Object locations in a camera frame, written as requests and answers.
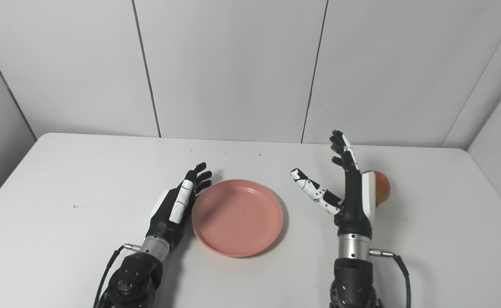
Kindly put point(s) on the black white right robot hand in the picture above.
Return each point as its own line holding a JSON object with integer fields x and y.
{"x": 353, "y": 205}

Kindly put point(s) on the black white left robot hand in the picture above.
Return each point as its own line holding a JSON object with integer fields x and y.
{"x": 163, "y": 218}

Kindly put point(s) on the pink round plate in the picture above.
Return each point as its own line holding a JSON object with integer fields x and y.
{"x": 237, "y": 218}

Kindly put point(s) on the red yellow apple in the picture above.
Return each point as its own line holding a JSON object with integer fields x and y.
{"x": 382, "y": 188}

